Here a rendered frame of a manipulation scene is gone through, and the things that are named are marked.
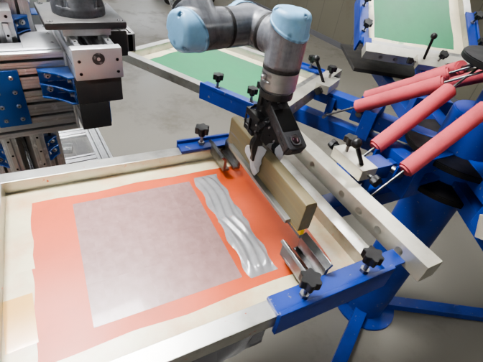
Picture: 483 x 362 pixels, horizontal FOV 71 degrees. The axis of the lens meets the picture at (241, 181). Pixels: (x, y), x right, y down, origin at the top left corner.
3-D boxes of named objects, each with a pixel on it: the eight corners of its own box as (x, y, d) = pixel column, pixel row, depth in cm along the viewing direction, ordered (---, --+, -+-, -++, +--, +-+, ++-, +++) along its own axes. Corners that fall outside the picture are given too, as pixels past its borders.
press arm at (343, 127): (190, 76, 174) (190, 65, 170) (197, 73, 178) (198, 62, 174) (442, 182, 129) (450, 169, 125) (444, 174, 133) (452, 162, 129)
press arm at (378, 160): (343, 188, 97) (349, 174, 94) (330, 176, 101) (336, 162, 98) (387, 177, 104) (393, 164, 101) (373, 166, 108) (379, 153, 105)
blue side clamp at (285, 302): (274, 335, 66) (281, 316, 62) (261, 312, 69) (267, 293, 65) (384, 286, 79) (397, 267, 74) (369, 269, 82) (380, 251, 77)
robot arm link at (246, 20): (208, -2, 66) (245, 14, 60) (251, -4, 73) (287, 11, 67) (205, 39, 71) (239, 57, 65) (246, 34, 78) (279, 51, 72)
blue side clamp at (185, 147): (181, 168, 103) (181, 149, 98) (175, 159, 106) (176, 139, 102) (266, 153, 115) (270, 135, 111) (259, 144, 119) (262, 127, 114)
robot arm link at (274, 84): (307, 75, 67) (272, 77, 64) (301, 96, 70) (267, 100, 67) (287, 60, 72) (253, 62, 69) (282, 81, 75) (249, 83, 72)
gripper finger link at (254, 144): (260, 156, 80) (272, 124, 75) (264, 161, 79) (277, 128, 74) (244, 157, 78) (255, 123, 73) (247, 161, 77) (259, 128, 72)
